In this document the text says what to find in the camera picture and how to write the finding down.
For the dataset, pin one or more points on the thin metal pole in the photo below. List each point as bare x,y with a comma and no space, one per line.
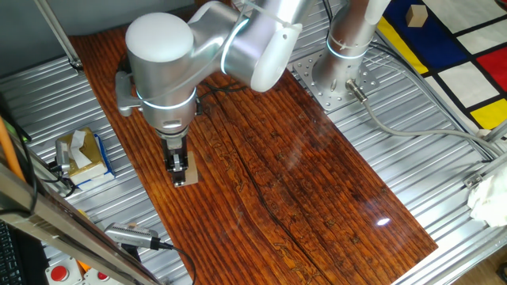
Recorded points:
55,29

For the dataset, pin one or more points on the aluminium profile rail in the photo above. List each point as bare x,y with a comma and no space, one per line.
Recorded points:
497,132

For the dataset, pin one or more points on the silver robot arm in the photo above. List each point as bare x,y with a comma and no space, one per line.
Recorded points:
166,71

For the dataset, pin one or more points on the wrist camera with grey bracket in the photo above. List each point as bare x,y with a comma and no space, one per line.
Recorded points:
124,99

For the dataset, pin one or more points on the glossy brown wooden board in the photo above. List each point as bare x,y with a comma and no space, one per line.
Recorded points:
277,178

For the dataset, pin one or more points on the blue and white tissue pack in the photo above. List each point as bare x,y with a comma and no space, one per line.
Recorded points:
107,158

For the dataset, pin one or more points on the aluminium frame beam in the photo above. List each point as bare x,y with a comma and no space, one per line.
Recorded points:
59,233

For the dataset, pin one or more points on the orange pole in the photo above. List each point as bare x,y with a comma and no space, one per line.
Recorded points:
8,148

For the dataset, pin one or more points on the metal corner bracket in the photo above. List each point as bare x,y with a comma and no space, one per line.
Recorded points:
473,181

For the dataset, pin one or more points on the small wooden block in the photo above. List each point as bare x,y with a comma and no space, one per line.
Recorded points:
192,170

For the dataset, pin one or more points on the grey box with red button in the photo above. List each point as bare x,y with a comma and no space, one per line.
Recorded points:
102,276
59,273

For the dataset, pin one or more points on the silver camera with ribbed housing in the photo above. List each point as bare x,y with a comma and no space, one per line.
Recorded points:
62,156

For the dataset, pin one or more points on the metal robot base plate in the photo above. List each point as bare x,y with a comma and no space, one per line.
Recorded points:
309,71

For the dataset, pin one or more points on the silver camera with black plug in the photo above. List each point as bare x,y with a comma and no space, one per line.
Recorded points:
130,235

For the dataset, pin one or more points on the colourful checked cloth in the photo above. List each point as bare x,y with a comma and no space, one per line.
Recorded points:
435,39

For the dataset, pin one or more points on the white crumpled cloth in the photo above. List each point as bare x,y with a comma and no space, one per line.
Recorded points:
489,202

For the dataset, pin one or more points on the black keyboard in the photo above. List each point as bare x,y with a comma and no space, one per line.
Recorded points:
10,257

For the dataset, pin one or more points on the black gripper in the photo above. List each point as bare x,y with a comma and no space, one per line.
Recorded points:
174,145

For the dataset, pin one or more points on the gold tissue box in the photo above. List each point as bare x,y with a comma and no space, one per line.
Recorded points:
91,158

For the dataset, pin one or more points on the wooden cube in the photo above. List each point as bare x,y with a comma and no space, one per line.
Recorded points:
416,16

